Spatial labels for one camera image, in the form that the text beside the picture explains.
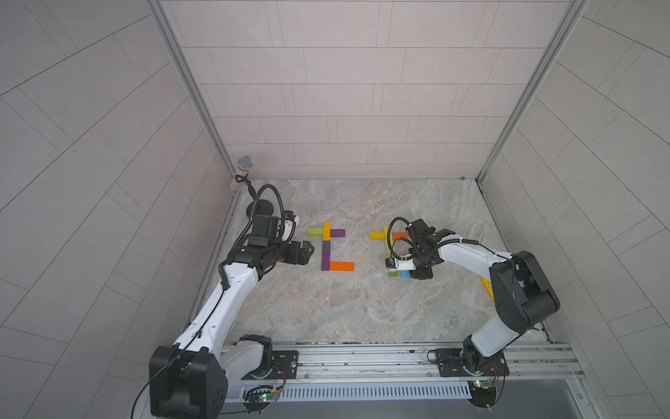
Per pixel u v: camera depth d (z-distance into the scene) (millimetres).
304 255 707
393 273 886
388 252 788
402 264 788
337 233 984
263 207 1047
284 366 710
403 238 821
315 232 996
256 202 1020
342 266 913
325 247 952
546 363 725
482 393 688
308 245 710
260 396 688
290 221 696
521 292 453
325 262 913
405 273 865
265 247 599
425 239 676
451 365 708
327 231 989
